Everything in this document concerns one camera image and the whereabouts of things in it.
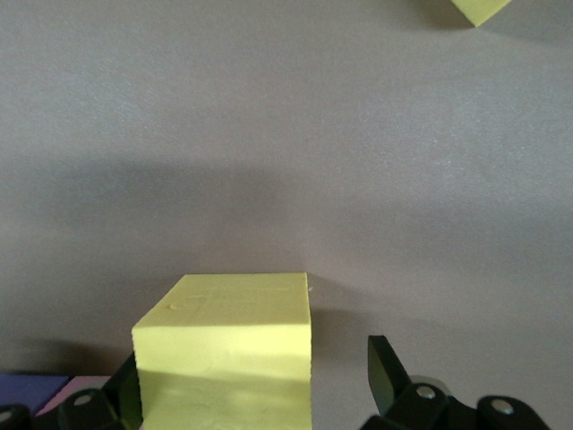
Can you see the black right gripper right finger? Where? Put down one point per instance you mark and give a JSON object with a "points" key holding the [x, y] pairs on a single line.
{"points": [[425, 412]]}

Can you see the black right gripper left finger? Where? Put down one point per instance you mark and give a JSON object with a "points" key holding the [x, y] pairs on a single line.
{"points": [[89, 412]]}

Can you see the pink foam cube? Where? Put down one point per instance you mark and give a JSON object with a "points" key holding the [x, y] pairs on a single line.
{"points": [[76, 385]]}

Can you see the purple foam cube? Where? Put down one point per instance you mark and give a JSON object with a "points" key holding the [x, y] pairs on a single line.
{"points": [[27, 389]]}

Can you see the yellow foam cube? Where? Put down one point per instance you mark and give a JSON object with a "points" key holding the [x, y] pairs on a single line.
{"points": [[224, 349], [481, 11]]}

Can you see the brown table cover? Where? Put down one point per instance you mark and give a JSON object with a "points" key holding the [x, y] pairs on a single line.
{"points": [[286, 134]]}

